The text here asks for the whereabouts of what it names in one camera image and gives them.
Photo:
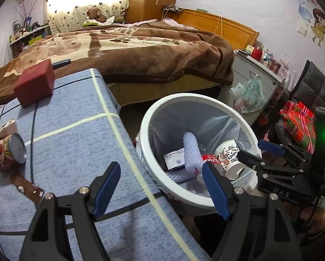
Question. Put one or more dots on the clear plastic bottle red label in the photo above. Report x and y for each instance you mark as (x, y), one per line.
(216, 163)

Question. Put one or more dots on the small white medicine box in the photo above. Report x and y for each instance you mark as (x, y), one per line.
(175, 159)

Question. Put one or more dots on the red gift box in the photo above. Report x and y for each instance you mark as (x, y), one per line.
(35, 83)

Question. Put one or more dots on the cream paper bag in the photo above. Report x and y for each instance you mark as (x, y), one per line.
(9, 128)

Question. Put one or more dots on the brown patterned blanket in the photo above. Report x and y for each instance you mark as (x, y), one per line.
(150, 53)

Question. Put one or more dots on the red cartoon can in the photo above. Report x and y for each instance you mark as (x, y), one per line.
(12, 152)

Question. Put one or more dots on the brown teddy bear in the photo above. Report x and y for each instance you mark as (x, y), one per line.
(95, 14)

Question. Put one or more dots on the green white plastic bag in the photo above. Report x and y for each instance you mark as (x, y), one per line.
(248, 97)

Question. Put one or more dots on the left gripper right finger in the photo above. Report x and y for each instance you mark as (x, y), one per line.
(219, 188)

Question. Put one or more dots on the wooden bed headboard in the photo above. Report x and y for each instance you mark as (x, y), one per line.
(238, 35)

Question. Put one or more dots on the purple foam sleeve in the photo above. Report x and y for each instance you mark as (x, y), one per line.
(192, 155)

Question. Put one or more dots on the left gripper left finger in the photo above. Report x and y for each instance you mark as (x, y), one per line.
(102, 189)

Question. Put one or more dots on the brown chocolate wrapper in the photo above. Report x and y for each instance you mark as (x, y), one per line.
(28, 189)

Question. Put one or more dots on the red green checked bag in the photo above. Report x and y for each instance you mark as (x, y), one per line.
(299, 122)

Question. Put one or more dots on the white trash bin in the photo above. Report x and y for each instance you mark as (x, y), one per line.
(180, 132)

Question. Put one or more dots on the grey bedside cabinet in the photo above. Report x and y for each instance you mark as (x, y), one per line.
(244, 69)

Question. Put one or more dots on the white cluttered shelf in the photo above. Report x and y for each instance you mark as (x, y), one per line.
(25, 39)

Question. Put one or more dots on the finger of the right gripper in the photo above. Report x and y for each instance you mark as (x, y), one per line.
(290, 152)
(258, 165)

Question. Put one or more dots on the printed paper cup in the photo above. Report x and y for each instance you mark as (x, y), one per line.
(226, 153)

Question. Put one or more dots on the blue checked table cloth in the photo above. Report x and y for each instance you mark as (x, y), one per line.
(71, 138)

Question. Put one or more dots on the black remote control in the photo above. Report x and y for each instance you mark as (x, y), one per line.
(60, 64)

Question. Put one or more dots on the red mug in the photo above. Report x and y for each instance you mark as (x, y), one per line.
(257, 53)

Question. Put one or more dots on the person's right hand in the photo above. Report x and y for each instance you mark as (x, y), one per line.
(317, 219)

